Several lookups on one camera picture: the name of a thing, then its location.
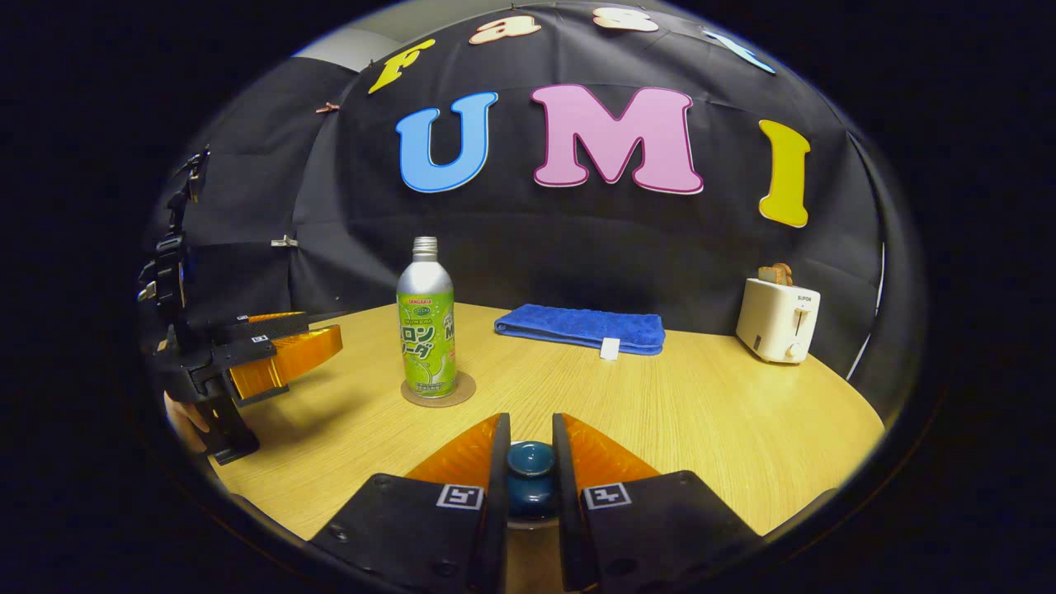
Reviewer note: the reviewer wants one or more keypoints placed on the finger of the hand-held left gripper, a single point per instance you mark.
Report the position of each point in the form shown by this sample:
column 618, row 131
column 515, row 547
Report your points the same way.
column 289, row 355
column 272, row 323

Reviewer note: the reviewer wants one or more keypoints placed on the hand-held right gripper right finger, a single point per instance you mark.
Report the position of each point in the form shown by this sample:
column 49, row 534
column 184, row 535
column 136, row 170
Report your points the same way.
column 565, row 511

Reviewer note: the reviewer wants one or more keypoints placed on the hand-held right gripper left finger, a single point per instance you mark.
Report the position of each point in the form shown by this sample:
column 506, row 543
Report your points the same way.
column 500, row 495

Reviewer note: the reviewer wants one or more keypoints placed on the blue teacup lid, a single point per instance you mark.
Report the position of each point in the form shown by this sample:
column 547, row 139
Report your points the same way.
column 530, row 483

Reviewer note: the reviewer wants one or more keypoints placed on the round brown coaster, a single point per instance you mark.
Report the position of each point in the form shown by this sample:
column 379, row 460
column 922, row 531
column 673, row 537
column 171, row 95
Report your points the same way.
column 466, row 392

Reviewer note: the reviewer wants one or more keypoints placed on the silver green water bottle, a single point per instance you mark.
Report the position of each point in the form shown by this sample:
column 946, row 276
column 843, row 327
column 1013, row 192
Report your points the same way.
column 426, row 330

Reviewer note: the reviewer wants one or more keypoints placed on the metal spring clamp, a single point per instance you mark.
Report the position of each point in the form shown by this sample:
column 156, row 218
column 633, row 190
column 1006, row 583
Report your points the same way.
column 285, row 242

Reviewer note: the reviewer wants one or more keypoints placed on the folded blue towel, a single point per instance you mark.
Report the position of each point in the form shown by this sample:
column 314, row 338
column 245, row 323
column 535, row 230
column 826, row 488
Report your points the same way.
column 577, row 326

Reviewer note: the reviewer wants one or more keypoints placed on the small copper clip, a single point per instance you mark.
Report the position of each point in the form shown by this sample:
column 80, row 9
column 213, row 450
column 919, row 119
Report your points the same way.
column 327, row 107

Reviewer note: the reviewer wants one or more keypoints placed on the black backdrop cloth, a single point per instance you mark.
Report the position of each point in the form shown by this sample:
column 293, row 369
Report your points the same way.
column 577, row 239

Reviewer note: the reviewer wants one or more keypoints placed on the white toaster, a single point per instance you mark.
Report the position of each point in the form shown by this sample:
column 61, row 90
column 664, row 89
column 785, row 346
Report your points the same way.
column 775, row 326

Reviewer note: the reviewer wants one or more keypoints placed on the bread slice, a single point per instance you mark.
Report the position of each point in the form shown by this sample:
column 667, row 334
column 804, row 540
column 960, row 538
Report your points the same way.
column 775, row 275

